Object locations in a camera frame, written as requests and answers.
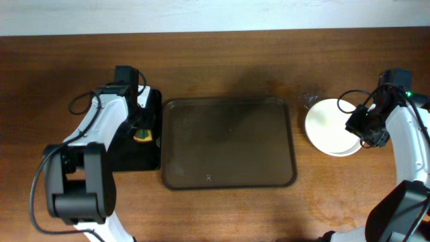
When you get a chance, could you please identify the green and yellow sponge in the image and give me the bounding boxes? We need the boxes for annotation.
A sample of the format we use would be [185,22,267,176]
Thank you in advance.
[133,129,153,143]

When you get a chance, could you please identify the white plate with sauce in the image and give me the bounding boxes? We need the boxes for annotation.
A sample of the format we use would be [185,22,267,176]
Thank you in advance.
[304,99,361,157]

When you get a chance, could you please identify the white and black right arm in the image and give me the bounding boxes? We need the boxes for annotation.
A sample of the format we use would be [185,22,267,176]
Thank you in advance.
[318,105,429,242]

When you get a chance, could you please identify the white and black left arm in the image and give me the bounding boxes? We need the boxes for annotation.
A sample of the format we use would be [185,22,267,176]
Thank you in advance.
[39,85,162,241]

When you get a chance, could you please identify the black rectangular sponge tray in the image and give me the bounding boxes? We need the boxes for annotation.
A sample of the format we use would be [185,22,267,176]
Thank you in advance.
[107,89,162,172]

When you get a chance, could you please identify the brown serving tray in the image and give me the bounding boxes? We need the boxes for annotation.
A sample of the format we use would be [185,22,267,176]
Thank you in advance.
[161,97,298,191]

